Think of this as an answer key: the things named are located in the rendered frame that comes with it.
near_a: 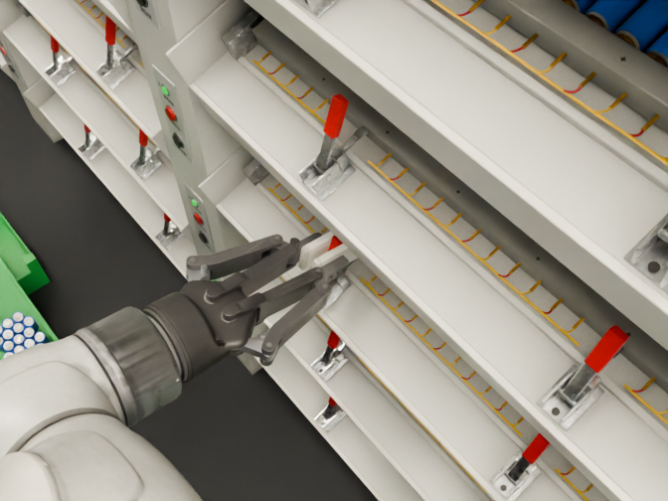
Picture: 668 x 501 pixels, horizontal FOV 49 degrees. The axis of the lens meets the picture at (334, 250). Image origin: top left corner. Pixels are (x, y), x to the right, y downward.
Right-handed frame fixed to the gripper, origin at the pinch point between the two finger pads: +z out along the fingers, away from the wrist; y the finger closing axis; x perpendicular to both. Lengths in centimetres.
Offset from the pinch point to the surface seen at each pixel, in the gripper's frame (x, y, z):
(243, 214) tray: -7.5, -14.4, 0.0
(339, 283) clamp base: -5.4, 0.8, 1.2
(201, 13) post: 17.8, -18.0, -4.1
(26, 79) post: -38, -88, 6
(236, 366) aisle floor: -57, -21, 8
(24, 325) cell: -56, -49, -17
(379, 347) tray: -7.3, 8.5, 0.4
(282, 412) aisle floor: -56, -9, 9
